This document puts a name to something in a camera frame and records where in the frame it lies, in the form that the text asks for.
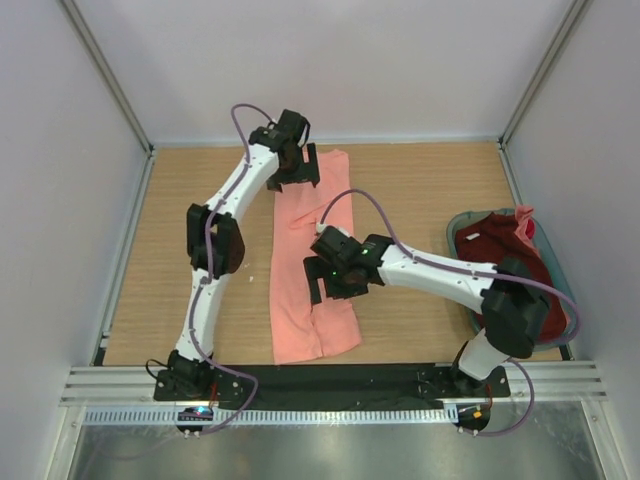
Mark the dark red t shirt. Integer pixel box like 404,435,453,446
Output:
454,212,571,344

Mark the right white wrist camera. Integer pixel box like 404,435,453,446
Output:
315,222,351,238

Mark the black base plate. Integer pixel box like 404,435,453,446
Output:
153,363,511,401

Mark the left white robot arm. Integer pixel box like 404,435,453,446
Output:
154,109,320,401

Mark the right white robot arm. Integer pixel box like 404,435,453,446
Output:
303,226,552,396

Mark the white slotted cable duct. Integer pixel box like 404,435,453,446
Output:
83,405,458,428

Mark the teal plastic basket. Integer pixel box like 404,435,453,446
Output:
446,208,576,352

